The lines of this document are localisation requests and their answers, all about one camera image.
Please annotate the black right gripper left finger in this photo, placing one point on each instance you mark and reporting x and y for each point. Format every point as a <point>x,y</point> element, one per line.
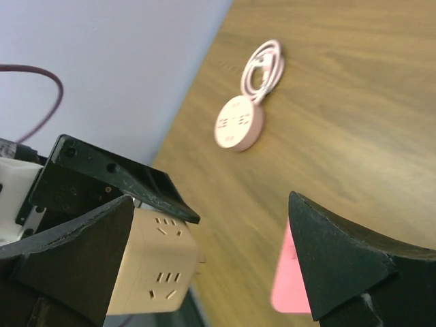
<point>65,276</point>

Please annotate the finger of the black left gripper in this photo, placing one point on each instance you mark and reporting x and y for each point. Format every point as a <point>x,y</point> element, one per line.
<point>78,177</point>

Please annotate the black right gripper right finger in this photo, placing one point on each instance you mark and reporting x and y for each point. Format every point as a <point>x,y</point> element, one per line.
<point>354,276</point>

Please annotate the beige cube socket adapter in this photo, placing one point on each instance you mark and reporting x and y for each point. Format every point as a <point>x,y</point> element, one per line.
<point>160,260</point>

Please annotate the round pink power strip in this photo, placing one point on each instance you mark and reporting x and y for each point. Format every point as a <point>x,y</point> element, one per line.
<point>239,124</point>

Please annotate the pink triangular power strip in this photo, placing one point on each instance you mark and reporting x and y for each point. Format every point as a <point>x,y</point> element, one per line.
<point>288,293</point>

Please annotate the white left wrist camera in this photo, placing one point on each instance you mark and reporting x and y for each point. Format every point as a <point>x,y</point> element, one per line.
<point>19,218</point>

